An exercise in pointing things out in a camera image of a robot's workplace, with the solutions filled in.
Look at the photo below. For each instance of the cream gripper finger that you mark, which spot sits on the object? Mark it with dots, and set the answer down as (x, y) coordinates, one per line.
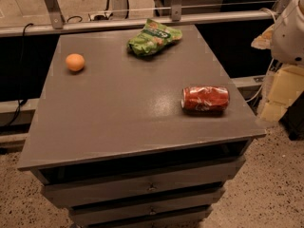
(263, 41)
(286, 87)

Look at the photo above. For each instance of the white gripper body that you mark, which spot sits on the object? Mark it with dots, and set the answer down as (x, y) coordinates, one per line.
(289, 37)

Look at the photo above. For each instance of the red coke can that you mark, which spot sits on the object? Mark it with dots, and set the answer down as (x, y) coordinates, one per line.
(205, 98)

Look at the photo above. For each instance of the green chip bag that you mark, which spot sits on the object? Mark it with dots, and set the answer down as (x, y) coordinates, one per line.
(153, 38)

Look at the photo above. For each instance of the white power strip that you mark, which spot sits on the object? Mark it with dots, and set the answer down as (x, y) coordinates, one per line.
(99, 16)

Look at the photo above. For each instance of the grey drawer cabinet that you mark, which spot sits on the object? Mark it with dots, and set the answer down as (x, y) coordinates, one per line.
(112, 144)

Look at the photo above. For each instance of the orange fruit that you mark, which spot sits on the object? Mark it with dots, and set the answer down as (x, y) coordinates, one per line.
(75, 62)

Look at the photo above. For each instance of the grey metal railing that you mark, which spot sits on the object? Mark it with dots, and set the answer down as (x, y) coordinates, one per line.
(37, 17)

